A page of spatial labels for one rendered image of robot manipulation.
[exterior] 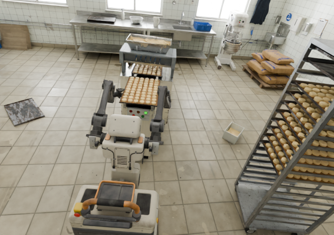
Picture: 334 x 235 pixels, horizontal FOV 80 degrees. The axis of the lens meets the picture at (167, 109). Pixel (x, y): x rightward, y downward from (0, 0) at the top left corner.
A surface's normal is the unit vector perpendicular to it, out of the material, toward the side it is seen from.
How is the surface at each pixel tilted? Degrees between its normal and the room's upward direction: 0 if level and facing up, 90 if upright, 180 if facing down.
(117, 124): 47
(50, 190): 0
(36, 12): 90
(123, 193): 0
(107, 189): 0
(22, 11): 90
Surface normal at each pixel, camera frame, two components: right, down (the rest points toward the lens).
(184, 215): 0.11, -0.80
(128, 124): 0.05, -0.11
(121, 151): -0.01, 0.47
